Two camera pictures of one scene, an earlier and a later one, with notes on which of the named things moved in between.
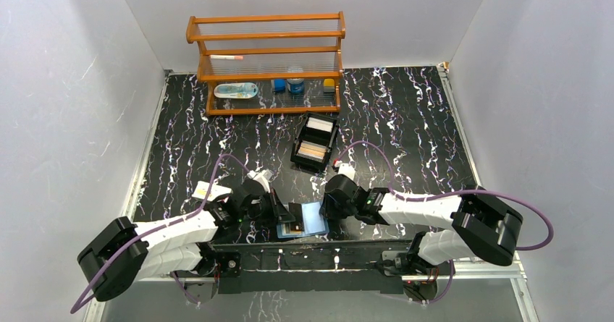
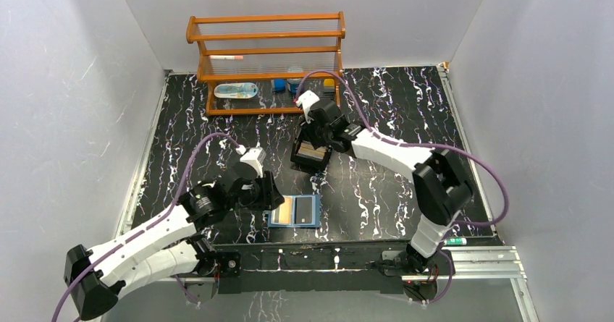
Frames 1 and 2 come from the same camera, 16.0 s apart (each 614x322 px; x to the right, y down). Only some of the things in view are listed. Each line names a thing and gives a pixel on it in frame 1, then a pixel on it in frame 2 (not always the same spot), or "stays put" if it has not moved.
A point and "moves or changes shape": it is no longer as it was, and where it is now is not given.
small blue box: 279,85 stays put
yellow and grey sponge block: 329,85 stays put
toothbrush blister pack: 236,90 stays put
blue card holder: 313,223 moves or changes shape
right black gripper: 327,210 -> 308,130
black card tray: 314,142 stays put
